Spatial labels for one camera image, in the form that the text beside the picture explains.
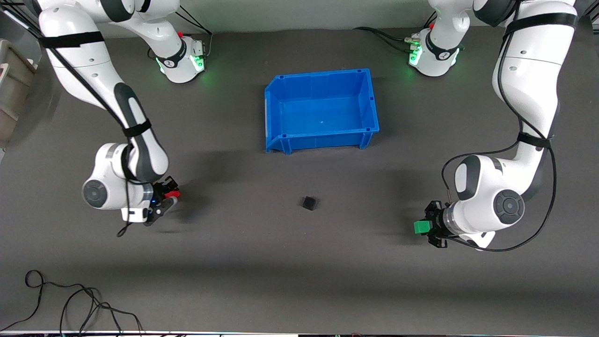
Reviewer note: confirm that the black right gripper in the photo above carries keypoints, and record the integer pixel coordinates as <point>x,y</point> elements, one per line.
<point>160,191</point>

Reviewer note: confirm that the small red cube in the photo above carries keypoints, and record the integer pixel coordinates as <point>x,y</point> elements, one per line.
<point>174,193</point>

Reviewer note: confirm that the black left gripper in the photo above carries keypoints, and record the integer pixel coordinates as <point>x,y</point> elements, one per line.
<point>436,219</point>

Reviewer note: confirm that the small black cube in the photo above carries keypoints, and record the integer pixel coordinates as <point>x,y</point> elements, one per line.
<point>309,203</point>

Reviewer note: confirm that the beige crate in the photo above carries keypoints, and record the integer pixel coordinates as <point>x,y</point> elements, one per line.
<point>11,89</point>

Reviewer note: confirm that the small green cube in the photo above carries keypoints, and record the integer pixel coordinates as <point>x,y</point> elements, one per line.
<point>421,227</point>

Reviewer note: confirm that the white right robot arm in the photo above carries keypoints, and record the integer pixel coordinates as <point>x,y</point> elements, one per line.
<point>75,61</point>

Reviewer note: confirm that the blue plastic storage bin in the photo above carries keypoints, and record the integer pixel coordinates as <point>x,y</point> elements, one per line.
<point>323,112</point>

